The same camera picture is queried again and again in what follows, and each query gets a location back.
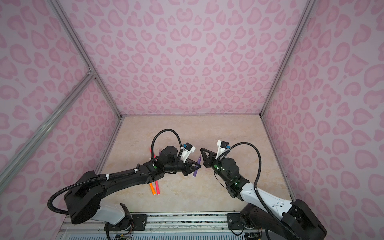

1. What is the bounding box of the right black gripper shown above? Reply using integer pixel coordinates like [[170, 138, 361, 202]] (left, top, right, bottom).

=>
[[199, 149, 232, 185]]

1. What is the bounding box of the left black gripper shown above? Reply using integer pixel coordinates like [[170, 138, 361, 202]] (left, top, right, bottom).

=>
[[164, 156, 202, 176]]

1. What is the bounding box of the purple highlighter pen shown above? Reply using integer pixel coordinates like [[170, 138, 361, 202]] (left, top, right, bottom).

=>
[[192, 154, 202, 178]]

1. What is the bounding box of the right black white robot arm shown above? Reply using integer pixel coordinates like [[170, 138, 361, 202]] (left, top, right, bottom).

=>
[[201, 148, 327, 240]]

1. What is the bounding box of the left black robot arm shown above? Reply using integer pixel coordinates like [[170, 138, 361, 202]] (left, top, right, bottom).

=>
[[64, 143, 201, 225]]

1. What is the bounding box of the orange highlighter pen left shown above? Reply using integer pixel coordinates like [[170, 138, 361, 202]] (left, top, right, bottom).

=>
[[149, 183, 157, 195]]

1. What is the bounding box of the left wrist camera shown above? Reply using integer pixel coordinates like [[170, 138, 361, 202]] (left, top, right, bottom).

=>
[[180, 143, 196, 163]]

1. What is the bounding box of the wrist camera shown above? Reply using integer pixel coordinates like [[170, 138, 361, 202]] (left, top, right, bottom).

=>
[[180, 143, 196, 163], [216, 140, 231, 159]]

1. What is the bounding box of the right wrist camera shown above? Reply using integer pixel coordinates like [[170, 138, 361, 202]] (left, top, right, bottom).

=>
[[216, 140, 231, 159]]

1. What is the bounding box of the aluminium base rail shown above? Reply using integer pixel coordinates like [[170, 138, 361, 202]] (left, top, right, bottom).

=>
[[55, 211, 319, 240]]

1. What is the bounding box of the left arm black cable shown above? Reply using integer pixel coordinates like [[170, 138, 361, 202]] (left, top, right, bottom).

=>
[[46, 128, 184, 216]]

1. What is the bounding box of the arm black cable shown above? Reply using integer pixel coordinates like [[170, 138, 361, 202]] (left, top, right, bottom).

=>
[[46, 128, 184, 216], [218, 142, 304, 240]]

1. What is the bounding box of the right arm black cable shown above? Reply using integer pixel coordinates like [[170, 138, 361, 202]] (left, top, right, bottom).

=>
[[218, 142, 304, 240]]

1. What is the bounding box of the diagonal aluminium frame bar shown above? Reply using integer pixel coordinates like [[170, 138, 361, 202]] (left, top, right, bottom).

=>
[[1, 71, 95, 193]]

